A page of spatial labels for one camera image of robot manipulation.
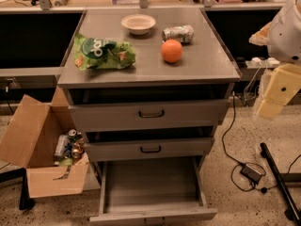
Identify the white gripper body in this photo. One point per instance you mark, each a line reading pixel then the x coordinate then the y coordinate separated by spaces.
pixel 286 37

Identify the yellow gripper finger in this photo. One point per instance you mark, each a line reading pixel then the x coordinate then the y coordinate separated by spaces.
pixel 267 109

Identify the green rice chip bag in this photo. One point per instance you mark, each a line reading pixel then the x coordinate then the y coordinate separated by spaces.
pixel 90 53

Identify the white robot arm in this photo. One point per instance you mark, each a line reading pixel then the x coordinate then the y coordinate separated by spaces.
pixel 282 36

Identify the middle grey drawer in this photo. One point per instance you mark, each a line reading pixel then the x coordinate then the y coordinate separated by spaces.
pixel 143 149

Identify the grey drawer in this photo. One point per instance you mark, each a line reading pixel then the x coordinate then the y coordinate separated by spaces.
pixel 151 115
pixel 151 192
pixel 143 149

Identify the top grey drawer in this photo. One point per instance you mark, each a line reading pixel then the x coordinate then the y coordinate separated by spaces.
pixel 151 115

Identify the grey drawer cabinet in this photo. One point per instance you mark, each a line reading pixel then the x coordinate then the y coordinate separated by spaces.
pixel 205 72

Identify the bottom grey drawer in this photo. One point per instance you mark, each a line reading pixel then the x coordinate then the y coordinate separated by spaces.
pixel 151 192

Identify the white power strip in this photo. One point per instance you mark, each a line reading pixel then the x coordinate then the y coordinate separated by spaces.
pixel 257 62

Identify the black stand leg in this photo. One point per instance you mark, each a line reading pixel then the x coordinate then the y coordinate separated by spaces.
pixel 292 212

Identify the crushed silver can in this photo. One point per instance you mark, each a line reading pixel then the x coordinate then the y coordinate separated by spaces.
pixel 181 33

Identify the orange fruit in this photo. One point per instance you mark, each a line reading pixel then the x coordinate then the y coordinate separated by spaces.
pixel 171 51

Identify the white paper bowl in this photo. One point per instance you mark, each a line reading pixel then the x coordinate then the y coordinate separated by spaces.
pixel 138 24

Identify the cardboard box with trash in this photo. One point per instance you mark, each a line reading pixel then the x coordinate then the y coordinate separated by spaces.
pixel 30 141

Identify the black power adapter with cable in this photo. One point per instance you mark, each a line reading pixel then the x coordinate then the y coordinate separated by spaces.
pixel 253 172

